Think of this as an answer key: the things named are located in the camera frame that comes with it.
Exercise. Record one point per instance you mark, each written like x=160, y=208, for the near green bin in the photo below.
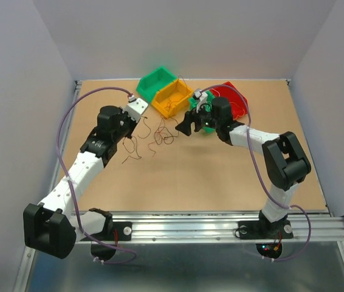
x=208, y=106

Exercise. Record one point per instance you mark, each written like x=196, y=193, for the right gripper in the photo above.
x=189, y=117

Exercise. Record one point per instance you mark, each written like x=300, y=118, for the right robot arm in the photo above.
x=286, y=164

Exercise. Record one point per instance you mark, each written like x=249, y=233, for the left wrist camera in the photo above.
x=135, y=109

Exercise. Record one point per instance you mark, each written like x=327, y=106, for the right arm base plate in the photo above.
x=259, y=230

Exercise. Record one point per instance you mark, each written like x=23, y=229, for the red bin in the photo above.
x=228, y=91

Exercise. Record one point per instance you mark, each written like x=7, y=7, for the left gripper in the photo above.
x=124, y=115

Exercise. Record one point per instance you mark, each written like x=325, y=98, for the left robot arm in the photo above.
x=54, y=225

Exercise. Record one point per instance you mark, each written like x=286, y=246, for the green bin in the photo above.
x=153, y=82
x=208, y=106

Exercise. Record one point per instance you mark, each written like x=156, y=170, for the far green bin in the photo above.
x=153, y=82

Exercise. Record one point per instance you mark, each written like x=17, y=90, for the yellow bin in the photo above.
x=172, y=98

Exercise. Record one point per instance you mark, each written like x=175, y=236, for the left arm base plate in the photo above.
x=118, y=227

